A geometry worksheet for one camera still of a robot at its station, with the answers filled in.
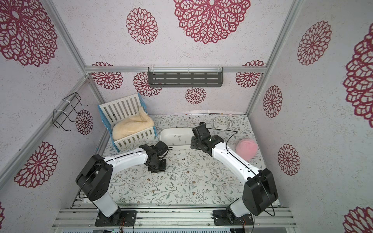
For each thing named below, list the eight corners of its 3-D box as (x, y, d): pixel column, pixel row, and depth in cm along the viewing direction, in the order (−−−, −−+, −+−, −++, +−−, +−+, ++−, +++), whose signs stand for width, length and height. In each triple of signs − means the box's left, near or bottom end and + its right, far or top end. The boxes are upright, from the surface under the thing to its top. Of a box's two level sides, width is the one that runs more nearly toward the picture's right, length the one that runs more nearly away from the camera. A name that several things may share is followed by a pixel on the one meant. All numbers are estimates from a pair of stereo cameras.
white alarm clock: (214, 130, 114) (215, 126, 110) (213, 120, 121) (214, 116, 117) (230, 130, 114) (231, 126, 110) (227, 120, 121) (229, 116, 117)
